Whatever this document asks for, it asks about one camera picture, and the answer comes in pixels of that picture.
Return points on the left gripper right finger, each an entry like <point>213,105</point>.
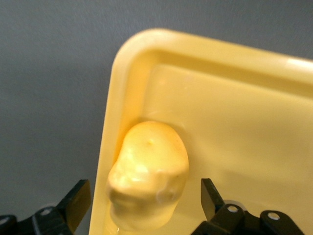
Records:
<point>215,205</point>

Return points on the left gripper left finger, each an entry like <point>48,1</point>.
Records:
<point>73,208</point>

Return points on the yellow potato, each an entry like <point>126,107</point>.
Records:
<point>146,166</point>

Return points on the yellow plastic tray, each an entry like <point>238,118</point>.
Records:
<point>220,122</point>

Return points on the dark grey table mat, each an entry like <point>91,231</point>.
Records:
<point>49,73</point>

